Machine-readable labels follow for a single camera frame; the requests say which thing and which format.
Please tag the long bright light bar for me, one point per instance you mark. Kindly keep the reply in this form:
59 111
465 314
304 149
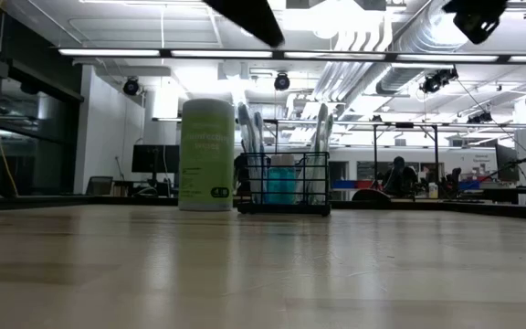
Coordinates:
217 54

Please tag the black ceiling spotlight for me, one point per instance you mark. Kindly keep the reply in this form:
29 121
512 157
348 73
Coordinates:
131 87
282 82

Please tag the green disinfecting wipes canister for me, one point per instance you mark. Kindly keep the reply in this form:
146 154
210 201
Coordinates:
206 155

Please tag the black computer monitor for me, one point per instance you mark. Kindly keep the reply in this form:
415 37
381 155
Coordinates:
153 159

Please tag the silver ventilation duct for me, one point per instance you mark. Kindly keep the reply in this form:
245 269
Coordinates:
427 32

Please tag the black workstation frame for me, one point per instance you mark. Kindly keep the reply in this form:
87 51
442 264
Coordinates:
375 160

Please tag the dark office chair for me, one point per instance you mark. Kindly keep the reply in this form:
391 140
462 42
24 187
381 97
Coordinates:
99 185

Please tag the black ceiling camera cluster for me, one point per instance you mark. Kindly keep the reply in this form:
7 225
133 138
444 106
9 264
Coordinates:
436 81

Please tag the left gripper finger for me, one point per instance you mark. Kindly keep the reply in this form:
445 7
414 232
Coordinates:
254 23

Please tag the dark angled monitor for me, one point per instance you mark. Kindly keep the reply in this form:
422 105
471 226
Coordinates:
506 162

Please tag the blue mouthwash bottle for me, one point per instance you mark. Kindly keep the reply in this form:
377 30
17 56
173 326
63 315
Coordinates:
276 185
292 185

